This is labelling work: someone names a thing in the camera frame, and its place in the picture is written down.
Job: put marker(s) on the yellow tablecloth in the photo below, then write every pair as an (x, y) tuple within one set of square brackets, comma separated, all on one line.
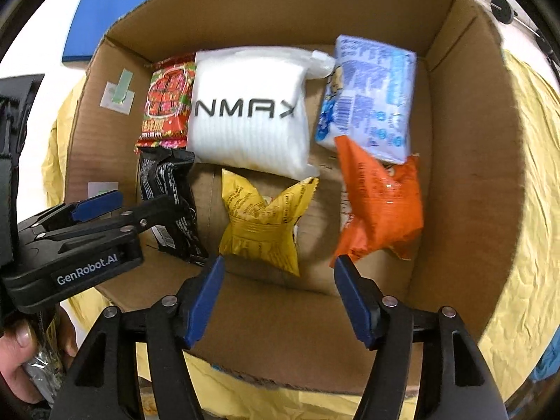
[(533, 271)]

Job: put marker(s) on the light blue tissue packet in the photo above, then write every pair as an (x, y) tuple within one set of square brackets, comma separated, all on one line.
[(372, 92)]

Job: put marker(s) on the white plastic packet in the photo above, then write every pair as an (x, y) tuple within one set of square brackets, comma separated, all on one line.
[(245, 140)]

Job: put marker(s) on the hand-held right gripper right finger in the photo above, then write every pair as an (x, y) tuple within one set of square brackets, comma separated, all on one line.
[(354, 306)]

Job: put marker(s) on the red snack packet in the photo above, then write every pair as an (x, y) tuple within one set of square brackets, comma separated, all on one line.
[(164, 105)]

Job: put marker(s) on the black snack packet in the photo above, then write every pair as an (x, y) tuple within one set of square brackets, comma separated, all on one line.
[(166, 170)]

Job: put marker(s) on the person's left hand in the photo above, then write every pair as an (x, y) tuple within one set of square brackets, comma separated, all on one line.
[(15, 350)]

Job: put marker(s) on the blue cloth covered seat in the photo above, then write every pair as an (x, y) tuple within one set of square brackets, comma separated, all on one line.
[(551, 358)]

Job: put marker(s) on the cardboard box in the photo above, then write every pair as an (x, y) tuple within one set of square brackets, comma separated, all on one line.
[(459, 183)]

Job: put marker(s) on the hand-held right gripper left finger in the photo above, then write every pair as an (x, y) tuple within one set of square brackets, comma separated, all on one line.
[(205, 302)]

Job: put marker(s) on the blue foam mat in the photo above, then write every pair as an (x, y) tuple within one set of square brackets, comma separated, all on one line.
[(100, 22)]

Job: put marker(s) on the yellow snack packet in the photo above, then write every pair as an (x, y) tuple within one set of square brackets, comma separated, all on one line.
[(258, 223)]

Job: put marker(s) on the orange snack packet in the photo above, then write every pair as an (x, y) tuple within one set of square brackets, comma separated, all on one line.
[(376, 201)]

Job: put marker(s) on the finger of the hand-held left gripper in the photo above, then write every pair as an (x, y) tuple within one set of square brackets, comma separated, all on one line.
[(96, 205), (131, 221)]

